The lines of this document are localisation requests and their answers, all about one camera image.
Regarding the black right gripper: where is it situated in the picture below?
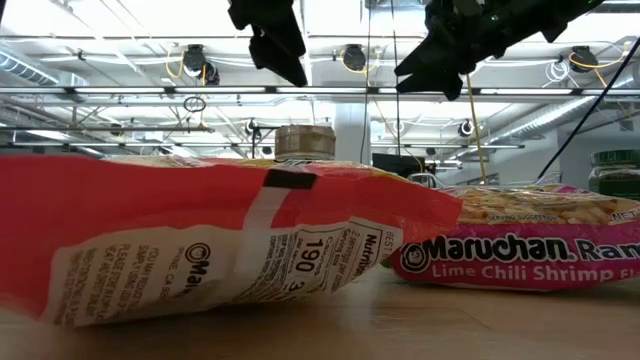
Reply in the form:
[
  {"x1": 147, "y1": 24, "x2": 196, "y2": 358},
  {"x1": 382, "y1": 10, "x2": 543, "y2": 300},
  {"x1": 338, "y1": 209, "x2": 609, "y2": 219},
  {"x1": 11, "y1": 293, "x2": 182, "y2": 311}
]
[{"x1": 393, "y1": 0, "x2": 606, "y2": 102}]

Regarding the lime chili shrimp ramen packet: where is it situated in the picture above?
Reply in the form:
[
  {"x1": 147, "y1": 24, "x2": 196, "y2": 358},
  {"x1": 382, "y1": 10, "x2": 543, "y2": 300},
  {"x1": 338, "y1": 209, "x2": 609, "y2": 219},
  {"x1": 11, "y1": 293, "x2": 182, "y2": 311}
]
[{"x1": 387, "y1": 183, "x2": 640, "y2": 293}]

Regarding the cork lid glass jar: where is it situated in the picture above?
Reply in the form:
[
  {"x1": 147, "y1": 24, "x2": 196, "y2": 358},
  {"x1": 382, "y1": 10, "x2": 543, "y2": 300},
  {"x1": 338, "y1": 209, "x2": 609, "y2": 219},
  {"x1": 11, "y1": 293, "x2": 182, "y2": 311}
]
[{"x1": 274, "y1": 124, "x2": 337, "y2": 162}]

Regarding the black background monitor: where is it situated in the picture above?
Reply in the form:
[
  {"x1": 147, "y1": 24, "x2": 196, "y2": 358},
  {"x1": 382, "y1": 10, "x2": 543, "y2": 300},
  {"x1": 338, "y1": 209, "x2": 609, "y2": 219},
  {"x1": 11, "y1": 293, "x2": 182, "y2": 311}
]
[{"x1": 372, "y1": 153, "x2": 426, "y2": 179}]

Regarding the green lid glass jar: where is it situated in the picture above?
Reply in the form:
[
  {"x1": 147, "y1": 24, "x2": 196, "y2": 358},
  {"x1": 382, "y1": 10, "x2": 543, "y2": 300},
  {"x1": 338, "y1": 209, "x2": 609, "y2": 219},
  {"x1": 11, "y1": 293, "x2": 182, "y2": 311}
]
[{"x1": 588, "y1": 148, "x2": 640, "y2": 201}]

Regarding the orange ramen noodle packet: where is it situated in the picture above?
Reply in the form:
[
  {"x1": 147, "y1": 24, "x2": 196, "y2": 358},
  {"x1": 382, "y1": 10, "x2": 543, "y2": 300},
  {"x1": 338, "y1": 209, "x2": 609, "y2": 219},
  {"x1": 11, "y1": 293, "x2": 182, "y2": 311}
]
[{"x1": 0, "y1": 153, "x2": 464, "y2": 329}]

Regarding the yellow cable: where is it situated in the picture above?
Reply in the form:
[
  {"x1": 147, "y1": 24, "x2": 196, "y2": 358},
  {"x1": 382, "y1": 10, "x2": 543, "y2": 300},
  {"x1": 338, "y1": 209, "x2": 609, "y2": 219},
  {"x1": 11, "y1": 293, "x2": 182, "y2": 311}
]
[{"x1": 464, "y1": 73, "x2": 489, "y2": 185}]

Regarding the black ceiling cord reel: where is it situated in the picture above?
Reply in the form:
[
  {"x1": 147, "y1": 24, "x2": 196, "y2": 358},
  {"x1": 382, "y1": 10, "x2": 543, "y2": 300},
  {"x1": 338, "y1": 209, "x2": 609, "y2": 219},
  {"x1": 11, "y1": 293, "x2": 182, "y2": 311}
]
[
  {"x1": 569, "y1": 45, "x2": 599, "y2": 74},
  {"x1": 182, "y1": 43, "x2": 221, "y2": 86},
  {"x1": 342, "y1": 43, "x2": 369, "y2": 72}
]

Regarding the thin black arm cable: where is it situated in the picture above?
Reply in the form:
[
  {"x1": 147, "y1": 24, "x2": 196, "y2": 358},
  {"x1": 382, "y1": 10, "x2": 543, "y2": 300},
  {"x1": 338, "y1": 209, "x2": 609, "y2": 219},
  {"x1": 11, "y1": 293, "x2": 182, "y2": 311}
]
[{"x1": 536, "y1": 49, "x2": 640, "y2": 180}]

